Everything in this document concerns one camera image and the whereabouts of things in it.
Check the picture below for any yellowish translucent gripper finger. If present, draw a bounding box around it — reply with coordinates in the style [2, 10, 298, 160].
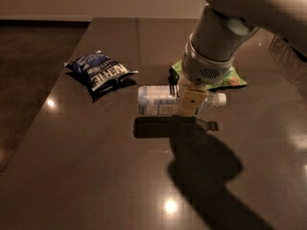
[177, 87, 208, 116]
[177, 76, 189, 87]

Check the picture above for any blue labelled plastic water bottle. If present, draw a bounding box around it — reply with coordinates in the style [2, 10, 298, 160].
[137, 85, 227, 116]

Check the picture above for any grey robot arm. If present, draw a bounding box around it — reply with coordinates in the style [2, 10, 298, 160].
[178, 0, 307, 116]

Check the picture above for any green rice chip bag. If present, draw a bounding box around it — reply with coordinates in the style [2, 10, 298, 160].
[169, 60, 248, 91]

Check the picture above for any dark blue kettle chip bag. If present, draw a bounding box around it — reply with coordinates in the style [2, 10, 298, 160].
[64, 51, 137, 92]

